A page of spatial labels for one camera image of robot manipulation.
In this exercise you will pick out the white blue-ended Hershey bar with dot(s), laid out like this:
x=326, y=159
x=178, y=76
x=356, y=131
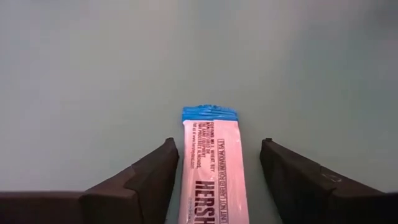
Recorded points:
x=214, y=155

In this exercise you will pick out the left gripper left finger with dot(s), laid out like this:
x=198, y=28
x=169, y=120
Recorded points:
x=140, y=193

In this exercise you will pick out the green table mat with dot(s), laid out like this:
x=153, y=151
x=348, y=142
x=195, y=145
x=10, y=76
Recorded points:
x=199, y=56

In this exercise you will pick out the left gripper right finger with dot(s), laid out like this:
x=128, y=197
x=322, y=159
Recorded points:
x=308, y=193

